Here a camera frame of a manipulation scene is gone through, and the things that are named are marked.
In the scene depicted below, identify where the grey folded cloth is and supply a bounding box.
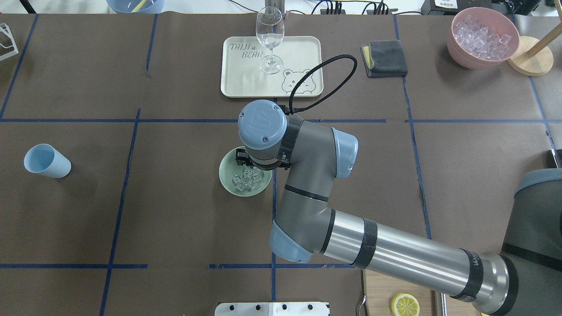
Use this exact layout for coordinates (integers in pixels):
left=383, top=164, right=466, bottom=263
left=360, top=40, right=409, bottom=78

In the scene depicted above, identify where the blue bowl with fork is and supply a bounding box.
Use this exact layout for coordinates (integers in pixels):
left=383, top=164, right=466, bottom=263
left=106, top=0, right=166, bottom=14

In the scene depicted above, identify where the green ceramic bowl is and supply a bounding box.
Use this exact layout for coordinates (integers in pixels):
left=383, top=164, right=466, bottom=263
left=219, top=146, right=273, bottom=197

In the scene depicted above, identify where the light blue plastic cup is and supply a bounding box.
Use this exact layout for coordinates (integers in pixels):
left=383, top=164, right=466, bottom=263
left=23, top=144, right=72, bottom=179

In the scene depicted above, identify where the white wire cup rack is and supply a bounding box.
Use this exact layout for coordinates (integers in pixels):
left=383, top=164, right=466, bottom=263
left=0, top=23, right=19, bottom=61

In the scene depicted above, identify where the lemon half slice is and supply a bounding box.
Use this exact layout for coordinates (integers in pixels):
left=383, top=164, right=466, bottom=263
left=389, top=293, right=420, bottom=316

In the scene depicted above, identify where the pink bowl with ice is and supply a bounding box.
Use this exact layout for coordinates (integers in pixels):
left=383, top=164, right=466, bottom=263
left=447, top=7, right=520, bottom=69

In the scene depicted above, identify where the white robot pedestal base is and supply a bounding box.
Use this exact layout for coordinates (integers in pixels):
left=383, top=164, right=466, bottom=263
left=214, top=302, right=331, bottom=316

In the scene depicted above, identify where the cream bear tray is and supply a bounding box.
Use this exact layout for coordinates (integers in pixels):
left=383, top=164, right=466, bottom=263
left=220, top=36, right=322, bottom=98

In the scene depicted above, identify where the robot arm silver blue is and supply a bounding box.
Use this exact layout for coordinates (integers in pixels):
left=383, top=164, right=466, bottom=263
left=238, top=100, right=562, bottom=316

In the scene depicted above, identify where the clear wine glass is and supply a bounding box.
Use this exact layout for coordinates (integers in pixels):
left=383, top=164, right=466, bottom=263
left=255, top=6, right=285, bottom=75

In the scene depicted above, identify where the wooden cutting board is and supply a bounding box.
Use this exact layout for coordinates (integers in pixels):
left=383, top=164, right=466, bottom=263
left=361, top=269, right=483, bottom=316

